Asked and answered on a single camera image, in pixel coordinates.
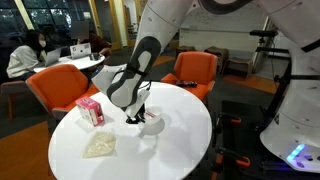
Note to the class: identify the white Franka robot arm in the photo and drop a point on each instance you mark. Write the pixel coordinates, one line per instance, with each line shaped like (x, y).
(300, 110)

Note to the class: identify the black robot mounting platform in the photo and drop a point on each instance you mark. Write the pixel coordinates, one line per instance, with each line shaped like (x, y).
(233, 140)

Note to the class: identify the orange armchair with wooden legs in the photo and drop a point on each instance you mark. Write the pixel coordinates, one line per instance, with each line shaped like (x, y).
(196, 71)
(56, 86)

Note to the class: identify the pink carton box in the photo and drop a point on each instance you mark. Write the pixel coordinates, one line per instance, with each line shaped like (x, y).
(90, 111)

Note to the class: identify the dark brown chair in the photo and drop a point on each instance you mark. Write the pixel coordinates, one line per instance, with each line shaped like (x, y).
(13, 93)

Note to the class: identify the black remote control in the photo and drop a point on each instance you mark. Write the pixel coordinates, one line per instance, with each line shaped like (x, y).
(186, 83)

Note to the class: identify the grey laptop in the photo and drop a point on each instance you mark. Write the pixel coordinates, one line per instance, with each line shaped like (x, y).
(52, 57)

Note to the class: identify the large wall whiteboard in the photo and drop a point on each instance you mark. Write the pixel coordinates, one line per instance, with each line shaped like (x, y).
(230, 28)

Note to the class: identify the black stereo camera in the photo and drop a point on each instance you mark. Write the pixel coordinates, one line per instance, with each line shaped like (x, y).
(263, 33)

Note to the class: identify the black metal stand pole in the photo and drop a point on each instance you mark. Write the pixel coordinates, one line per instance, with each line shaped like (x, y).
(278, 93)

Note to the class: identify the white bowl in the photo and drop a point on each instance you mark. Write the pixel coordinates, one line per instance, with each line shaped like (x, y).
(154, 119)

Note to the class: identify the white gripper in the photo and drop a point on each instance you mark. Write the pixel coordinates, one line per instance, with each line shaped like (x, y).
(138, 101)

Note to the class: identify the silver Apple laptop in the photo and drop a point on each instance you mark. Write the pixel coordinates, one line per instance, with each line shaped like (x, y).
(80, 50)

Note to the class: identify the person in dark red top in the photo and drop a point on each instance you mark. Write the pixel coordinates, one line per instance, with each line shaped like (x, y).
(95, 43)

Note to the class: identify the clear bag of rice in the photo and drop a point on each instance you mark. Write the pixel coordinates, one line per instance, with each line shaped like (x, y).
(100, 145)

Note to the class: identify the white meeting table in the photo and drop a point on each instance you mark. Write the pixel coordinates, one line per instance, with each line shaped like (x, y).
(76, 62)

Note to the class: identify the brown wooden stool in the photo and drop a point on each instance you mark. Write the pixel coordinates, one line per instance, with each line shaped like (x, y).
(217, 56)
(240, 65)
(185, 50)

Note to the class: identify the person in white sweater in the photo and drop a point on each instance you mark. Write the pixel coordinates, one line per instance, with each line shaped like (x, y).
(23, 60)

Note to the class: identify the round white table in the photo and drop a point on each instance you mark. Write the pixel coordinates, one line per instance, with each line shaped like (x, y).
(140, 153)

